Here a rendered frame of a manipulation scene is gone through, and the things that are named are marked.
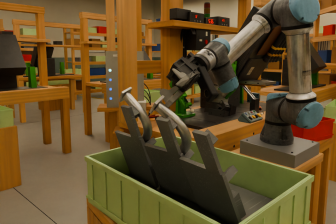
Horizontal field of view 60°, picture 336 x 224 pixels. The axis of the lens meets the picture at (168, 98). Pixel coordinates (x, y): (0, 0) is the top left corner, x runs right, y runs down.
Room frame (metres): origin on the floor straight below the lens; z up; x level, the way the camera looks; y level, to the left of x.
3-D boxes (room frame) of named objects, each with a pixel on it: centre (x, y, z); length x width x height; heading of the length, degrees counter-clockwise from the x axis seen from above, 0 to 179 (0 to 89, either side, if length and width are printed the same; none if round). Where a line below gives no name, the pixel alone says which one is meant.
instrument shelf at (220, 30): (2.34, -0.26, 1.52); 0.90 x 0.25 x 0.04; 135
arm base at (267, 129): (1.34, -0.51, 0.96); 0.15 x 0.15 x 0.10
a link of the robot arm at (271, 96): (1.33, -0.52, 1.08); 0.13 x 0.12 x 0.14; 20
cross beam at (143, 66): (2.42, -0.19, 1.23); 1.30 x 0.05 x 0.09; 135
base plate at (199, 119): (2.16, -0.45, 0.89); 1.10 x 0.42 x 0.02; 135
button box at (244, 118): (1.81, -0.52, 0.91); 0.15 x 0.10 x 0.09; 135
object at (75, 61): (9.78, 2.00, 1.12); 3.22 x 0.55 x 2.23; 137
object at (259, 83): (2.14, -0.57, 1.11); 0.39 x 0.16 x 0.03; 45
